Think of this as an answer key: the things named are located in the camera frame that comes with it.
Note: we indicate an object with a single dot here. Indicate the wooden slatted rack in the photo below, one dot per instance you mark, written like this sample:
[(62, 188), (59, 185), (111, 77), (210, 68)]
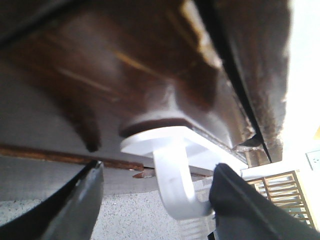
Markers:
[(285, 191)]

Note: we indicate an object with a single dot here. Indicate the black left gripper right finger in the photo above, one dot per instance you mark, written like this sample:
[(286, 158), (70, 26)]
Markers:
[(241, 213)]

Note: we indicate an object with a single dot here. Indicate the dark wooden drawer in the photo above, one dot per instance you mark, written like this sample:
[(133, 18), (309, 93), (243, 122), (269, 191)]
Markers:
[(79, 76)]

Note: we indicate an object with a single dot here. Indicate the white drawer hook handle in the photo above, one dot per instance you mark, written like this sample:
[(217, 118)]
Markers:
[(174, 150)]

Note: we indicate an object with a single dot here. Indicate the white wall socket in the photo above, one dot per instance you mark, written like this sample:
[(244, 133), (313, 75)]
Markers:
[(313, 158)]

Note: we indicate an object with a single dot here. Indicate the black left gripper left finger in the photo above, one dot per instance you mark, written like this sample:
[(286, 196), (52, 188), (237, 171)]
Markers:
[(69, 214)]

